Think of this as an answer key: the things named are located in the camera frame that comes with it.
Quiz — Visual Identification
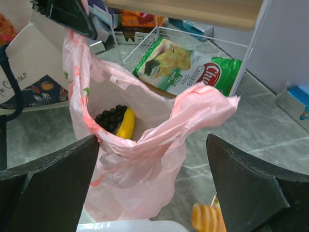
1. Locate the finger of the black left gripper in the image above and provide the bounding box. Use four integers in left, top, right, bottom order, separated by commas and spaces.
31, 0, 98, 40

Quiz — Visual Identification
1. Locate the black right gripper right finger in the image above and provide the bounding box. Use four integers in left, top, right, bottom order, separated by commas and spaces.
206, 134, 309, 232

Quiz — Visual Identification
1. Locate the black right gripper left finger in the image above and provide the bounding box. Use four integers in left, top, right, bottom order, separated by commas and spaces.
0, 135, 99, 232

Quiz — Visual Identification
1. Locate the beige canvas tote bag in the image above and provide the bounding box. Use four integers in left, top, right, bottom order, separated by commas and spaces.
0, 0, 69, 123

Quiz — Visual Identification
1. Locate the pink plastic grocery bag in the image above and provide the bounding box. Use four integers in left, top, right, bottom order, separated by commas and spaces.
62, 29, 240, 222

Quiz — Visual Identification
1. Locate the dark grape bunch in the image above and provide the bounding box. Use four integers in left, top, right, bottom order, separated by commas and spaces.
95, 105, 127, 134

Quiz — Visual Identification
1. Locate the yellow banana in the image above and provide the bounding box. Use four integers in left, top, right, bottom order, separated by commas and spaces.
116, 107, 135, 139

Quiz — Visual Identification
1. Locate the purple box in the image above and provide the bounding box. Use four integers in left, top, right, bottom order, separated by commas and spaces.
88, 0, 122, 29

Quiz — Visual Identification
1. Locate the croissant bread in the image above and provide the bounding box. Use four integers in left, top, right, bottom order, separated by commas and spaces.
191, 203, 227, 232

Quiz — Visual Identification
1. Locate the pink orange snack box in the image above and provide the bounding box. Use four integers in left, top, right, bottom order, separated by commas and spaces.
120, 10, 164, 28

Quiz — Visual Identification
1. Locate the white RIO box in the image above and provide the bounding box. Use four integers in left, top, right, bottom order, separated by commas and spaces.
114, 27, 158, 45

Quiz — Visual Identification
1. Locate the white plastic basket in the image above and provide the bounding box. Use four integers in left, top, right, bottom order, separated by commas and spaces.
76, 219, 188, 232

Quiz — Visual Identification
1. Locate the blue white tissue box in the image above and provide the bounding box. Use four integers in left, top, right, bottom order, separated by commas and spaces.
276, 82, 309, 131

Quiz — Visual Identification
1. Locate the green white Chubo bag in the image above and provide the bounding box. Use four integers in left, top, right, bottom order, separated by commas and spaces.
133, 37, 242, 96

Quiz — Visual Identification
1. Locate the white wire shelf rack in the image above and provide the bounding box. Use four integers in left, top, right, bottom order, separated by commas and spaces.
104, 0, 271, 95

